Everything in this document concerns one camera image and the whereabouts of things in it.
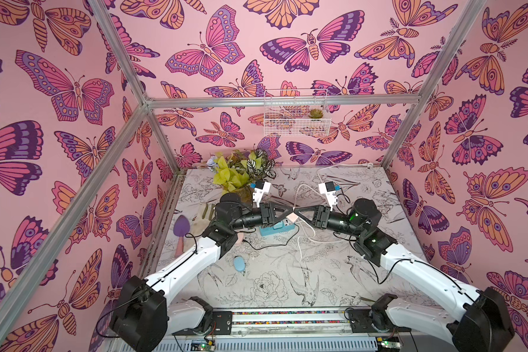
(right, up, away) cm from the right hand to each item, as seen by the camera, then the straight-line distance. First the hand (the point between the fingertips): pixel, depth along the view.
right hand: (297, 212), depth 66 cm
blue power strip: (-3, -9, +27) cm, 29 cm away
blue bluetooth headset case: (-20, -23, +21) cm, 37 cm away
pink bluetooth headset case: (-17, -7, -1) cm, 18 cm away
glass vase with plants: (-22, +14, +25) cm, 36 cm away
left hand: (-1, -1, +1) cm, 2 cm away
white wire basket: (+3, +40, +30) cm, 50 cm away
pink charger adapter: (-2, -1, -1) cm, 2 cm away
